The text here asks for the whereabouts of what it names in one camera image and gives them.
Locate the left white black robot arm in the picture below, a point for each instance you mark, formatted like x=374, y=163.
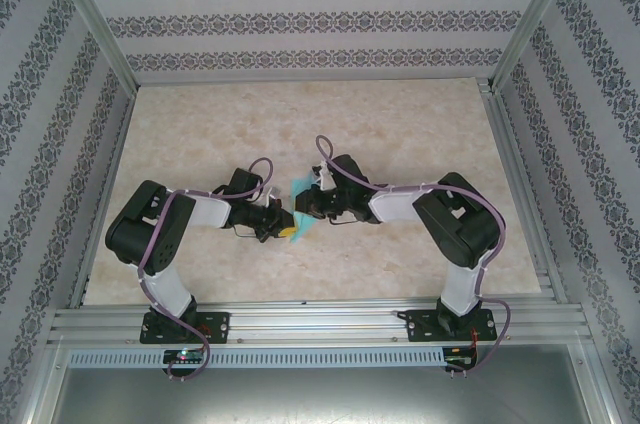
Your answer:
x=212, y=209

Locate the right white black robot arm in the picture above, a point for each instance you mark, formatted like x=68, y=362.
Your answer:
x=395, y=206

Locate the aluminium mounting rail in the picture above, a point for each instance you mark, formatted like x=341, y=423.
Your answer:
x=320, y=319

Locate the aluminium side rail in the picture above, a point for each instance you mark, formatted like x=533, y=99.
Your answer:
x=516, y=169
x=110, y=169

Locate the light blue paper sheet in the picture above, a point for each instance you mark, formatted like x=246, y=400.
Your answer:
x=301, y=230

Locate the aluminium frame post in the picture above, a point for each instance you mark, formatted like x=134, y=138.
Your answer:
x=95, y=14
x=536, y=14

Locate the grey metal sheet panel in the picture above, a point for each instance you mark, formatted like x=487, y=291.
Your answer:
x=320, y=399

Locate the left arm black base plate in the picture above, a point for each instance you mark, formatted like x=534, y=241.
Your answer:
x=217, y=326

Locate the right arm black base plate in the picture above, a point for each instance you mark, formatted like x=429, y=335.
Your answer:
x=420, y=326

